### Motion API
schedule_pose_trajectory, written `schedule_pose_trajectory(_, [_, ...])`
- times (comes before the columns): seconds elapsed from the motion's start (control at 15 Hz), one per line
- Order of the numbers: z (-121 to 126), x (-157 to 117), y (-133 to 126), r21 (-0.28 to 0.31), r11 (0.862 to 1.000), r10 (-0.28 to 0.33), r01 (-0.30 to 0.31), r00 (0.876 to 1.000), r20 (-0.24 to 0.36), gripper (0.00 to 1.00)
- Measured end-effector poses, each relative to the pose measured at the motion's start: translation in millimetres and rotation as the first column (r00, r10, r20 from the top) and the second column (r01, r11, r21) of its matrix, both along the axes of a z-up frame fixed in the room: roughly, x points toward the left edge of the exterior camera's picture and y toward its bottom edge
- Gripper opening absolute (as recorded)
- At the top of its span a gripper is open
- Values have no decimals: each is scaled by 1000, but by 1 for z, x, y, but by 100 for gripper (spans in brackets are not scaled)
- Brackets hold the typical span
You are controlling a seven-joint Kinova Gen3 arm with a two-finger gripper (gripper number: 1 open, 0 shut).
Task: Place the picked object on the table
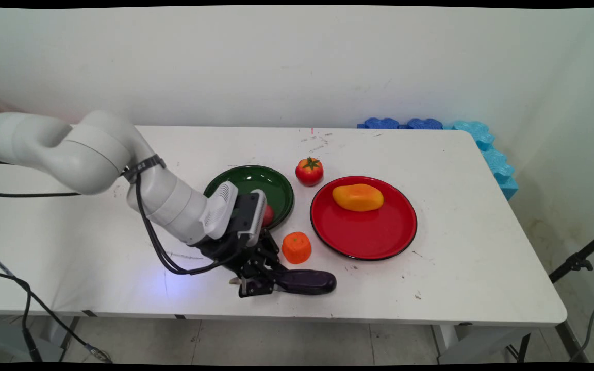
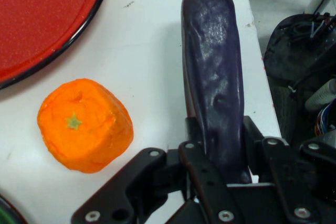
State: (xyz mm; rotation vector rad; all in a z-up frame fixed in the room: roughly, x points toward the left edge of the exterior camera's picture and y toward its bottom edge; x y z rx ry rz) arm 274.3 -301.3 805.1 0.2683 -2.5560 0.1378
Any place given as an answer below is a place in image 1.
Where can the dark purple toy eggplant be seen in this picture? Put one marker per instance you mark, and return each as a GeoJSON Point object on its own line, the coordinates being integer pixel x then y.
{"type": "Point", "coordinates": [304, 282]}

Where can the black tripod stand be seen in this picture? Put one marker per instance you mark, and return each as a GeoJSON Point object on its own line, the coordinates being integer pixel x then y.
{"type": "Point", "coordinates": [578, 263]}

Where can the black silver wrist camera box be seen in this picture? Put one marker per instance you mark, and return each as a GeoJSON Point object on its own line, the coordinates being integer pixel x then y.
{"type": "Point", "coordinates": [250, 216]}

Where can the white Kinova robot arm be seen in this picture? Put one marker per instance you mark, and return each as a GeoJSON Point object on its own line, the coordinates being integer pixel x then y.
{"type": "Point", "coordinates": [96, 154]}

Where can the green round plate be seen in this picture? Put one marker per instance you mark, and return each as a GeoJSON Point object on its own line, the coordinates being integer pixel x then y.
{"type": "Point", "coordinates": [261, 185]}

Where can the red round plate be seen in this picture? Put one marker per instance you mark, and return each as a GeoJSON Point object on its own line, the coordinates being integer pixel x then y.
{"type": "Point", "coordinates": [364, 226]}

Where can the red toy tomato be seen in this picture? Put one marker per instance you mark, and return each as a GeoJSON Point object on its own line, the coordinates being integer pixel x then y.
{"type": "Point", "coordinates": [309, 171]}

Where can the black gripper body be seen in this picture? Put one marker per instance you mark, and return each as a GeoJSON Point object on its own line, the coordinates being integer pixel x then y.
{"type": "Point", "coordinates": [225, 250]}

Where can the orange toy carrot piece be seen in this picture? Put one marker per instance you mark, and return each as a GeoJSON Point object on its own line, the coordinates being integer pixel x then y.
{"type": "Point", "coordinates": [296, 247]}

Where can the red toy fruit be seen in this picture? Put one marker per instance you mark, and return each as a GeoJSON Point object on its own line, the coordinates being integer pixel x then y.
{"type": "Point", "coordinates": [268, 215]}

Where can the light blue foam mat piece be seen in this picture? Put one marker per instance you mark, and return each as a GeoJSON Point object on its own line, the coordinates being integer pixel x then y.
{"type": "Point", "coordinates": [475, 134]}
{"type": "Point", "coordinates": [500, 172]}

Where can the white slanted table leg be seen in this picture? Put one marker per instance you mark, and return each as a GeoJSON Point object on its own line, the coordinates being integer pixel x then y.
{"type": "Point", "coordinates": [475, 342]}

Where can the yellow orange toy mango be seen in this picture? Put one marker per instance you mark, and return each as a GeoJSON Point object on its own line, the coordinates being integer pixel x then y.
{"type": "Point", "coordinates": [358, 197]}

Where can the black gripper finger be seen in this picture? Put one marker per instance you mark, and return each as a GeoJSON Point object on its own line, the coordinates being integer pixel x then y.
{"type": "Point", "coordinates": [272, 260]}
{"type": "Point", "coordinates": [250, 289]}

